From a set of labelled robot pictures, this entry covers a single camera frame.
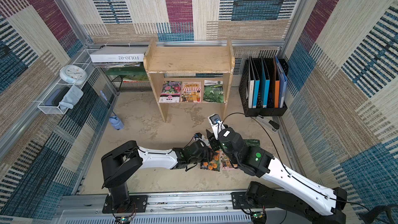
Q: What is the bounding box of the orange marigold seed bag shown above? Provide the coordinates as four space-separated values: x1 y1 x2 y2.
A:
200 151 220 172

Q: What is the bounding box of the pink flower shop seed bag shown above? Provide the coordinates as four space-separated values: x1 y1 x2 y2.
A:
219 150 237 170

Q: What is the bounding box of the green melon seed bag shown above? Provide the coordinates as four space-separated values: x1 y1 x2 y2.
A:
244 140 261 147
203 80 224 103

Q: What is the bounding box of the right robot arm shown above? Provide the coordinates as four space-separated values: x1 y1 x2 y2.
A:
207 124 347 224

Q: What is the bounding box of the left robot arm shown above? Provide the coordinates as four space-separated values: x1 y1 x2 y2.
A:
101 139 216 210

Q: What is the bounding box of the lower pink shop seed bag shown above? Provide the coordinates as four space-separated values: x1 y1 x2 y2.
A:
181 82 202 103

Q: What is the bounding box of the purple flower seed bag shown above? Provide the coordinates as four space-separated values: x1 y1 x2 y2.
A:
159 81 182 103

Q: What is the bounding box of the wooden two-tier shelf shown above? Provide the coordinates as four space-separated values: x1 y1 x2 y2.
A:
144 38 235 122

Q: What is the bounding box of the white binder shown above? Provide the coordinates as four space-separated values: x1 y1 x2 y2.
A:
248 58 255 108

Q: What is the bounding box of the black file holder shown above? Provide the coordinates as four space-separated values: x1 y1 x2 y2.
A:
238 57 289 117

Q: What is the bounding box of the teal binder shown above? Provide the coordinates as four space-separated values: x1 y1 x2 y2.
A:
251 59 260 108
261 58 270 108

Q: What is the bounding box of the orange binder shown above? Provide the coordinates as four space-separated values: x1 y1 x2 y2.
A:
273 57 280 108

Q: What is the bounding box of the blue binder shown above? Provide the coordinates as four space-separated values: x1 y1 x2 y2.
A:
275 58 287 108

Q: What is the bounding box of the green book on rack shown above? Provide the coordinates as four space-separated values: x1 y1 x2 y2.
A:
105 66 149 82

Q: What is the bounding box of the white folio box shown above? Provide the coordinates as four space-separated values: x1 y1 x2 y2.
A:
90 46 147 63

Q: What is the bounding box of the light blue cloth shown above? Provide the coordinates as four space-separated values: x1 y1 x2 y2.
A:
59 86 84 111

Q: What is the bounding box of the white round clock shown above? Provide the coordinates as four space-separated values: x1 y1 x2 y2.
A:
59 65 88 85

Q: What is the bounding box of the dark pouch in basket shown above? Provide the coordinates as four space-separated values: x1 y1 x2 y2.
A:
44 87 70 106

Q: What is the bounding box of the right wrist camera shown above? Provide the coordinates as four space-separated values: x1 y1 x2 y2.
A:
208 114 225 140

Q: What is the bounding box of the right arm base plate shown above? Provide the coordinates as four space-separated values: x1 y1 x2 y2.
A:
231 191 275 210

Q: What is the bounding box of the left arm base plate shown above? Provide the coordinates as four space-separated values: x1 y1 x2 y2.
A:
102 195 148 214

